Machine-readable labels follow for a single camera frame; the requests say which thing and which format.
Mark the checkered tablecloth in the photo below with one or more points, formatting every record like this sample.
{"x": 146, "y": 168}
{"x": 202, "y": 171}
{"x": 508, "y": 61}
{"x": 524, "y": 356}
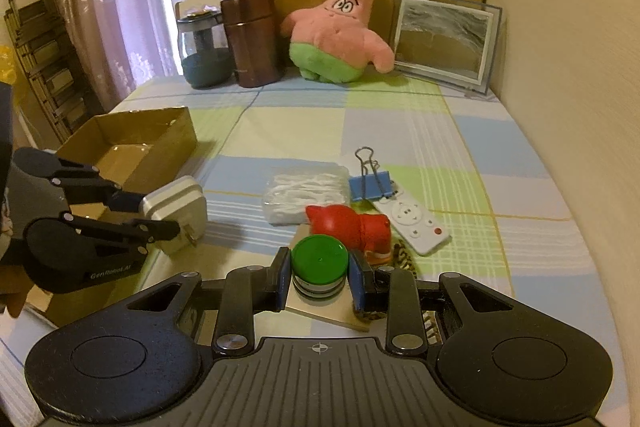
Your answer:
{"x": 462, "y": 157}

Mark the person left hand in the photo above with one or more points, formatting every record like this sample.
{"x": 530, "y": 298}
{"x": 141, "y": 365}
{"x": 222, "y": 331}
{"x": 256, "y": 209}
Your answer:
{"x": 15, "y": 285}

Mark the clear plastic packet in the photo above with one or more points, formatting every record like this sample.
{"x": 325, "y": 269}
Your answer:
{"x": 291, "y": 190}

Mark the blue binder clip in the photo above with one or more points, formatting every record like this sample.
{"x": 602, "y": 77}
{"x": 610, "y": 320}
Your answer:
{"x": 372, "y": 183}

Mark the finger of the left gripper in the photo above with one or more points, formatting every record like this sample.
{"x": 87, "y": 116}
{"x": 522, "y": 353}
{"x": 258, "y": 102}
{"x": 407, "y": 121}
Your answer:
{"x": 89, "y": 237}
{"x": 80, "y": 183}

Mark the glass jar dark lid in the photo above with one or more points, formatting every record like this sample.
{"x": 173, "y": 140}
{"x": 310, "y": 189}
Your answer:
{"x": 205, "y": 56}

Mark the brown cardboard box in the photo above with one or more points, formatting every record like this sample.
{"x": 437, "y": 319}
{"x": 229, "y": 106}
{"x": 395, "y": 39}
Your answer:
{"x": 141, "y": 150}

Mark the framed sand picture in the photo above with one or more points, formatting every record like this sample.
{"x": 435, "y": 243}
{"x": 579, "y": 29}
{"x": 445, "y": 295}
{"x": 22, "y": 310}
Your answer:
{"x": 449, "y": 41}

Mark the red cat figurine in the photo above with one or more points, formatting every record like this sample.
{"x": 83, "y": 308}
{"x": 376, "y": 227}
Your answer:
{"x": 371, "y": 235}

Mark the brown wooden canister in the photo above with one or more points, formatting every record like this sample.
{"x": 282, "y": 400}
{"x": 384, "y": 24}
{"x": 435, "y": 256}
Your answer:
{"x": 252, "y": 32}

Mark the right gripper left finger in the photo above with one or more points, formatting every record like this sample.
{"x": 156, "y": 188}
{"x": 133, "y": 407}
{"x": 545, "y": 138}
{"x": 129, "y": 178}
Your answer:
{"x": 248, "y": 291}

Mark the white remote control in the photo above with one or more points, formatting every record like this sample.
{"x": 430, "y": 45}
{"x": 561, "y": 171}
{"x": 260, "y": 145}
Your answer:
{"x": 412, "y": 221}

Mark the dark wooden shelf rack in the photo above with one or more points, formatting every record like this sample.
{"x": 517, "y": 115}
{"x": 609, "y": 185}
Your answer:
{"x": 52, "y": 66}

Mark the pink starfish plush toy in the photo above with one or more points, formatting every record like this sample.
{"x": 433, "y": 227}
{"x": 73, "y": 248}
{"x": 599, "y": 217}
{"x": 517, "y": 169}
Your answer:
{"x": 332, "y": 42}

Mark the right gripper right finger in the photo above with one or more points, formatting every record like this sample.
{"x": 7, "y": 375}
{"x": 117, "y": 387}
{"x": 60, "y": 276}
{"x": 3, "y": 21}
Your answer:
{"x": 392, "y": 292}

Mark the tan wooden board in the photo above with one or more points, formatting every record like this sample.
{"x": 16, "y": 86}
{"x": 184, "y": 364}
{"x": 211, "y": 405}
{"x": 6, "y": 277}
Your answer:
{"x": 337, "y": 310}

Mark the leopard print hair claw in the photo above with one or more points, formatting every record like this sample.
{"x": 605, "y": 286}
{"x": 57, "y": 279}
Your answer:
{"x": 400, "y": 256}

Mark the white power adapter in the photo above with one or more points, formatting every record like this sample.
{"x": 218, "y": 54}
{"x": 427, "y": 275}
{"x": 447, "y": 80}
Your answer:
{"x": 183, "y": 201}

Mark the green lid round tin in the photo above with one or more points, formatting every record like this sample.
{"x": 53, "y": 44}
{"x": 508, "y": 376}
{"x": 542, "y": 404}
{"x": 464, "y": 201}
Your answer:
{"x": 319, "y": 265}

